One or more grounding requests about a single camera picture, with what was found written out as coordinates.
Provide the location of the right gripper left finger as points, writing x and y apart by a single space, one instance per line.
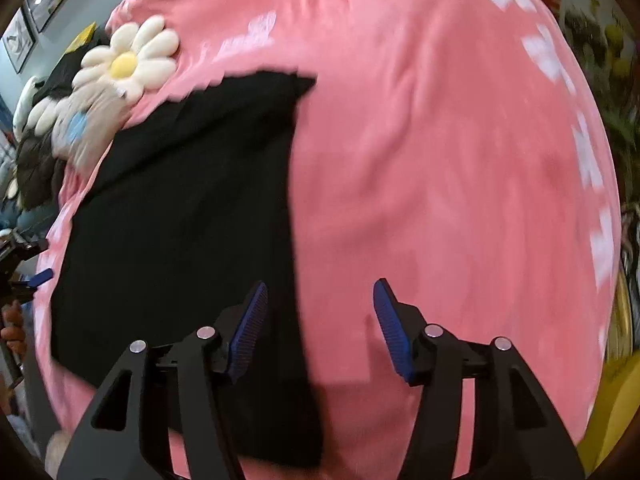
125 431

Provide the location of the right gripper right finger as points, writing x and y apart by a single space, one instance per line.
517 432

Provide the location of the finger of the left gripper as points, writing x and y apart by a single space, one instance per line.
41 278

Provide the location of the black small garment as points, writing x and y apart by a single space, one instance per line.
188 211

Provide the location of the yellow chair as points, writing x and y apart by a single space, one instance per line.
616 403

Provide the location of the dark puffer jacket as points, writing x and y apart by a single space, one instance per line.
38 173

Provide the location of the beige flower plush pillow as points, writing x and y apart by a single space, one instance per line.
82 125

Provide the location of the white daisy flower pillow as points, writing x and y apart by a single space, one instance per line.
139 58

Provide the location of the pink fleece blanket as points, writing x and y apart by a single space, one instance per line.
452 147

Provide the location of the framed wall picture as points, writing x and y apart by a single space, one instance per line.
18 40

